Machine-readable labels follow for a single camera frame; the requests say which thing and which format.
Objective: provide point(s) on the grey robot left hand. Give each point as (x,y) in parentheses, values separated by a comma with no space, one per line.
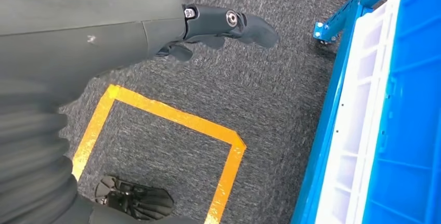
(69,26)

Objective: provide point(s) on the blue metal shelf rack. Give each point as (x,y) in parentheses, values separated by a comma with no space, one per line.
(327,119)

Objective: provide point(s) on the black robot foot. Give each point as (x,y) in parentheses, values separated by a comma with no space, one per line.
(137,200)

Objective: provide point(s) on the white plastic crate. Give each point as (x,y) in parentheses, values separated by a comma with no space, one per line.
(361,95)

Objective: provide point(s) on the blue plastic crate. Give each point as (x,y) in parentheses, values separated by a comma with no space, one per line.
(413,112)

